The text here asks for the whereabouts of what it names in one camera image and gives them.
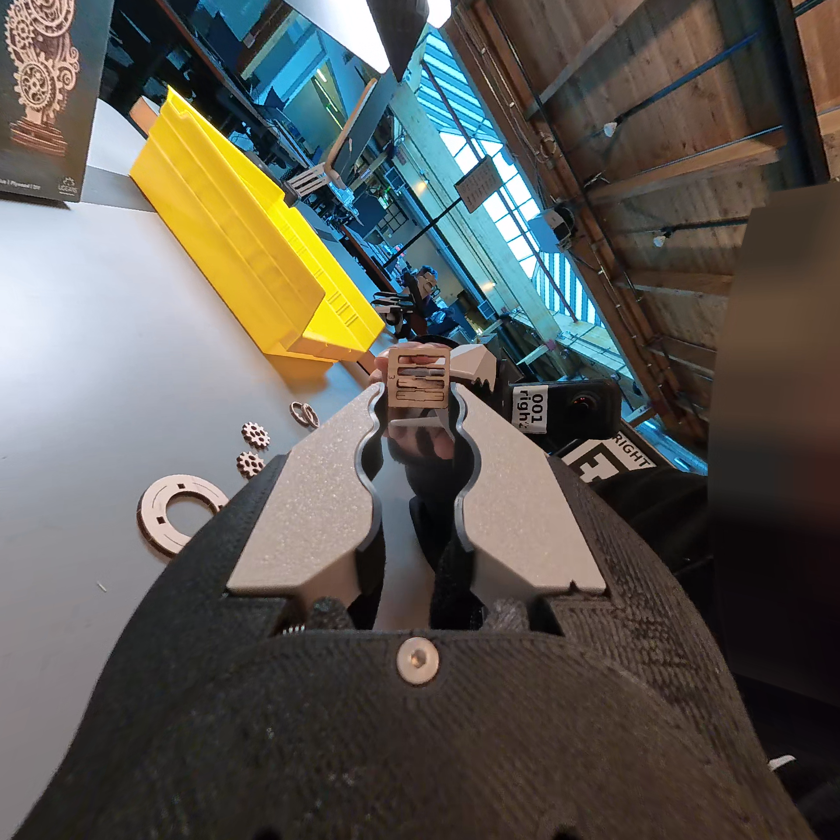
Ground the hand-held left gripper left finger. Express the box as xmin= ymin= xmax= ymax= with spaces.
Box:
xmin=226 ymin=382 xmax=388 ymax=608

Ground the small wooden pin frame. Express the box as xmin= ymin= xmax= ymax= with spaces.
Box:
xmin=386 ymin=346 xmax=454 ymax=409

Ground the monitor on pale curved stand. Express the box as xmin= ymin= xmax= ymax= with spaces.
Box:
xmin=285 ymin=79 xmax=398 ymax=198

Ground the large wooden ring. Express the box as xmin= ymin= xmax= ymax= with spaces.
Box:
xmin=136 ymin=474 xmax=229 ymax=560

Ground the person's right hand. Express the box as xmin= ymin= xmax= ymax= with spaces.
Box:
xmin=369 ymin=336 xmax=460 ymax=500

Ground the ceiling-mounted white device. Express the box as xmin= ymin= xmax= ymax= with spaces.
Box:
xmin=541 ymin=205 xmax=580 ymax=249

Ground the hanging white sign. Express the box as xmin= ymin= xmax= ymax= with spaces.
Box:
xmin=455 ymin=159 xmax=503 ymax=212

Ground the black puzzle box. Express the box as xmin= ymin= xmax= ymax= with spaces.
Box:
xmin=0 ymin=0 xmax=116 ymax=203

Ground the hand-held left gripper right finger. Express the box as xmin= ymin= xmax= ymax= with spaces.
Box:
xmin=451 ymin=385 xmax=608 ymax=606

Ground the grey desk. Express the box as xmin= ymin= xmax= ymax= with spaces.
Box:
xmin=0 ymin=98 xmax=421 ymax=840

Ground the person's right forearm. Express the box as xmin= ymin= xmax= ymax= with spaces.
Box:
xmin=403 ymin=472 xmax=480 ymax=624

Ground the overhead studio light panel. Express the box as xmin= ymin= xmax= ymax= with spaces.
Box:
xmin=282 ymin=0 xmax=454 ymax=83

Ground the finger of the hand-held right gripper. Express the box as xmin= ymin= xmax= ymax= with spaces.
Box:
xmin=448 ymin=344 xmax=497 ymax=389
xmin=388 ymin=410 xmax=452 ymax=434

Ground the black framed marker board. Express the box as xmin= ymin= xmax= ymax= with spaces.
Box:
xmin=558 ymin=430 xmax=657 ymax=487

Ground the yellow plastic bin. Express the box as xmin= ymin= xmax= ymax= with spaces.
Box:
xmin=129 ymin=85 xmax=387 ymax=364

